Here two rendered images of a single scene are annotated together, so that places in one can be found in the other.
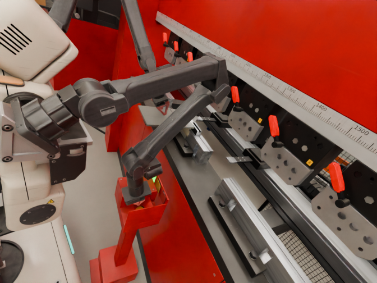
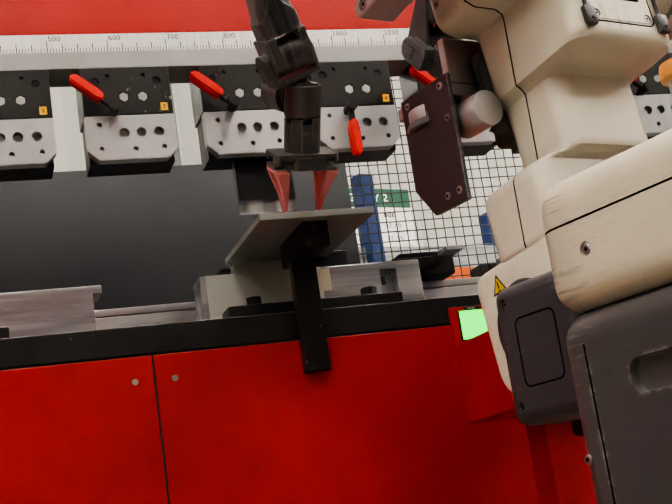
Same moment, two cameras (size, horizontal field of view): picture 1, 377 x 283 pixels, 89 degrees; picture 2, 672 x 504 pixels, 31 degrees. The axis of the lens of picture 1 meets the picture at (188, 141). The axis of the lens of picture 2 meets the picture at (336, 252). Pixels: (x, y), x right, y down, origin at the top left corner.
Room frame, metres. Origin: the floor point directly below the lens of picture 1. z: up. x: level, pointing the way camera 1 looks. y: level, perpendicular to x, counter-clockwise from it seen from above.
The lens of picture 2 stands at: (0.21, 1.90, 0.53)
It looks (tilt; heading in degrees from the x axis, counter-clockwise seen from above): 13 degrees up; 290
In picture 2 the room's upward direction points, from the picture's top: 9 degrees counter-clockwise
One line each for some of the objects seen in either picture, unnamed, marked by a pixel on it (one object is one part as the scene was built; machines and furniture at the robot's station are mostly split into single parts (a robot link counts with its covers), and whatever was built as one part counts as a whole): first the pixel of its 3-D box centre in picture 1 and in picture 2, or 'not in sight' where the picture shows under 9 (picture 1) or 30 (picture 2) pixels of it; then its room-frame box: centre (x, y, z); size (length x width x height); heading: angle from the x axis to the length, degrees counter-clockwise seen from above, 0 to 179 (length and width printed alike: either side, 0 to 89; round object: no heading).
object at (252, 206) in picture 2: not in sight; (264, 186); (0.99, 0.04, 1.13); 0.10 x 0.02 x 0.10; 38
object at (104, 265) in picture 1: (113, 266); not in sight; (0.54, 0.13, 0.06); 0.25 x 0.20 x 0.12; 130
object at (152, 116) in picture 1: (166, 117); (295, 236); (0.90, 0.16, 1.00); 0.26 x 0.18 x 0.01; 128
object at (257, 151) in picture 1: (248, 158); (429, 260); (0.82, -0.30, 1.01); 0.26 x 0.12 x 0.05; 128
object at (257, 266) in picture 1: (233, 229); not in sight; (0.48, -0.28, 0.89); 0.30 x 0.05 x 0.03; 38
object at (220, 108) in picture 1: (225, 90); (348, 112); (0.85, -0.06, 1.26); 0.15 x 0.09 x 0.17; 38
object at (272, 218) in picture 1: (287, 217); not in sight; (0.75, -0.63, 0.81); 0.64 x 0.08 x 0.14; 128
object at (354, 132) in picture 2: not in sight; (352, 130); (0.83, 0.00, 1.20); 0.04 x 0.02 x 0.10; 128
